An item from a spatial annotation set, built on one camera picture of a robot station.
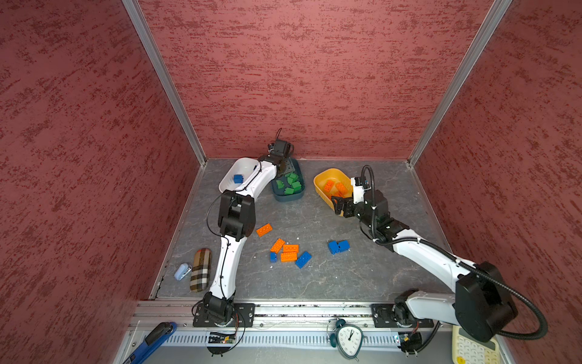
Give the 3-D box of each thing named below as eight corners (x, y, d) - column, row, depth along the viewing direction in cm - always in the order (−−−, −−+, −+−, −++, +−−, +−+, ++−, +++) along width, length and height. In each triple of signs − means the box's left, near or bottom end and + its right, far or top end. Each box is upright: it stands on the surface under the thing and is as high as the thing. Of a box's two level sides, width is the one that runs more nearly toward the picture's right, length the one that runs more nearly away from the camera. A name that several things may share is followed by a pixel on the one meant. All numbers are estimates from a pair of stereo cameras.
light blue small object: (176, 279, 84) (171, 276, 80) (186, 265, 87) (181, 261, 84) (183, 282, 83) (178, 279, 80) (192, 267, 86) (188, 264, 83)
